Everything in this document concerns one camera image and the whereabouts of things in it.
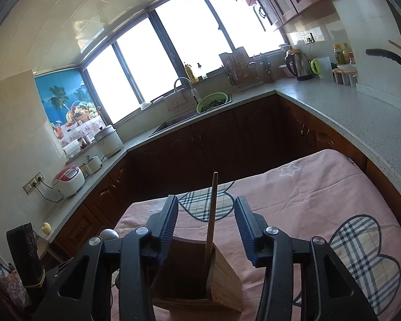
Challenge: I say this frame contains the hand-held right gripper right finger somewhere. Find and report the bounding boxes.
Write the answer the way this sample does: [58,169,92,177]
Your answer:
[234,196,378,321]

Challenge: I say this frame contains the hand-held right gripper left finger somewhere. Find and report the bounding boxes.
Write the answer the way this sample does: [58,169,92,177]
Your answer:
[32,196,179,321]

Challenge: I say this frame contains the dark wooden chopstick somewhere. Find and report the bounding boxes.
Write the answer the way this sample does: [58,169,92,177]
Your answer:
[202,172,219,303]

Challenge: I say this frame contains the wooden utensil holder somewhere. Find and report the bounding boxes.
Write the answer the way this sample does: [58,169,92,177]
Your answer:
[152,236,243,312]

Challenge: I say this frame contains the pink printed blanket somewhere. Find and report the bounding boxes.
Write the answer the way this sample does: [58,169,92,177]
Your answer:
[110,149,401,321]

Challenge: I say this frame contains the wooden base cabinets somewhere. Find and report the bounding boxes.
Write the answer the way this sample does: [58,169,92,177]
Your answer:
[49,94,401,265]

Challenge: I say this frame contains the small white cooker pot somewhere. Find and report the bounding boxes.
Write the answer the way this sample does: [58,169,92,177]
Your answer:
[82,155,103,176]

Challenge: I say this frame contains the large white cooker pot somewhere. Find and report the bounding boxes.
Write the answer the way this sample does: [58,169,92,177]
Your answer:
[94,124,124,158]

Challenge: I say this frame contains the steel kitchen sink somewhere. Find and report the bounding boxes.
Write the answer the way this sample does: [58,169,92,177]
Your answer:
[149,94,233,137]

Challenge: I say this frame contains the red and white rice cooker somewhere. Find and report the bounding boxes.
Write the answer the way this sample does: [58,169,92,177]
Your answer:
[52,165,86,198]

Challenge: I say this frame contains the beige dish rag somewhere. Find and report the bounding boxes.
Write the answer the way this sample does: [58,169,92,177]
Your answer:
[167,96,185,112]

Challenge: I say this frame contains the white tissue roll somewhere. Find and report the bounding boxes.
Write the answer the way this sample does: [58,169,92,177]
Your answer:
[63,140,82,156]

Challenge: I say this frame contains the green colander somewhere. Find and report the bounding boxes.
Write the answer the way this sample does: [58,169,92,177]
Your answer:
[196,93,229,114]

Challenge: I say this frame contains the metal kitchen faucet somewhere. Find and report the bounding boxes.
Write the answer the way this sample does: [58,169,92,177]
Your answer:
[173,77,200,105]

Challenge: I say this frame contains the metal dish rack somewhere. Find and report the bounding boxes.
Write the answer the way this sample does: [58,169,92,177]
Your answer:
[225,57,265,93]

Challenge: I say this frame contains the yellow oil bottle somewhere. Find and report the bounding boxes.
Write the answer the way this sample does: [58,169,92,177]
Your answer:
[184,62,199,84]

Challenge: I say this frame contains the knife holder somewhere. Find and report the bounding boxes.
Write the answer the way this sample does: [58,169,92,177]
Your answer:
[260,53,275,84]

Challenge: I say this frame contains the crumpled plastic bag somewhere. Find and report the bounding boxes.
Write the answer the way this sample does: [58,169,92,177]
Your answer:
[0,267,31,310]

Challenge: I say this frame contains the steel electric kettle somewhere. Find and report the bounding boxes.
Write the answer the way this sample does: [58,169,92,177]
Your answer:
[284,49,317,81]

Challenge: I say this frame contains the wooden cutting board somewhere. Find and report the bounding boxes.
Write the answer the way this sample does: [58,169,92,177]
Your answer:
[219,46,252,74]

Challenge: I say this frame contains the spice jar set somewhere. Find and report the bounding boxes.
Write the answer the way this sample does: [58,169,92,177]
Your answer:
[332,68,359,88]

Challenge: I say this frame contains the kitchen window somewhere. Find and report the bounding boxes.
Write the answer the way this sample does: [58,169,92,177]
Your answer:
[83,0,287,125]

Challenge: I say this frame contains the black power cord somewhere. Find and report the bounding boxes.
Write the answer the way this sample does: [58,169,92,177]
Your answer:
[36,180,65,203]

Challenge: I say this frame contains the wall socket strip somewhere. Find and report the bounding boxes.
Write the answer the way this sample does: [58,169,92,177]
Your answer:
[23,172,44,195]

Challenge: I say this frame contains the wall poster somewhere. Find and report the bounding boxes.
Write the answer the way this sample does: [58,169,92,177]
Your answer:
[34,68,106,148]

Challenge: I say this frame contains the white pitcher with green handle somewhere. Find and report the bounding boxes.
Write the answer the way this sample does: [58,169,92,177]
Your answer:
[310,56,333,80]

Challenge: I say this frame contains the black pan handle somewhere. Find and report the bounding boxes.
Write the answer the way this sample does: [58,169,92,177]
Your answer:
[365,48,401,71]

